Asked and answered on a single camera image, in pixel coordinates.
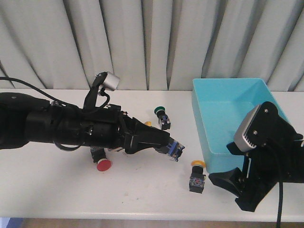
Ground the green push button centre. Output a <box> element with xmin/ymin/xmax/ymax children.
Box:
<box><xmin>154</xmin><ymin>106</ymin><xmax>171</xmax><ymax>130</ymax></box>

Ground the red push button left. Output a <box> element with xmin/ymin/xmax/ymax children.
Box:
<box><xmin>90</xmin><ymin>147</ymin><xmax>112</xmax><ymax>171</ymax></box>

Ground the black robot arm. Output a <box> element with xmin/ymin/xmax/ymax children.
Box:
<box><xmin>0</xmin><ymin>92</ymin><xmax>173</xmax><ymax>154</ymax></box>
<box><xmin>209</xmin><ymin>140</ymin><xmax>304</xmax><ymax>212</ymax></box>

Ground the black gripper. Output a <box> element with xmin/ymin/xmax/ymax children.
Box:
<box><xmin>80</xmin><ymin>104</ymin><xmax>171</xmax><ymax>154</ymax></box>
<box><xmin>208</xmin><ymin>133</ymin><xmax>304</xmax><ymax>212</ymax></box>

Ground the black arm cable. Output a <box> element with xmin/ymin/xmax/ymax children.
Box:
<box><xmin>0</xmin><ymin>76</ymin><xmax>112</xmax><ymax>151</ymax></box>
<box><xmin>270</xmin><ymin>140</ymin><xmax>285</xmax><ymax>228</ymax></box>

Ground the light blue plastic box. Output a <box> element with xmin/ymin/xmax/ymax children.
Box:
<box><xmin>192</xmin><ymin>78</ymin><xmax>288</xmax><ymax>173</ymax></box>

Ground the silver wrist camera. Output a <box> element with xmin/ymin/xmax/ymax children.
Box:
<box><xmin>233</xmin><ymin>101</ymin><xmax>293</xmax><ymax>152</ymax></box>
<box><xmin>82</xmin><ymin>72</ymin><xmax>121</xmax><ymax>112</ymax></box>

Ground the grey pleated curtain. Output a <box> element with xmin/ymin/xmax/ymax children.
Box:
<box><xmin>0</xmin><ymin>0</ymin><xmax>304</xmax><ymax>92</ymax></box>

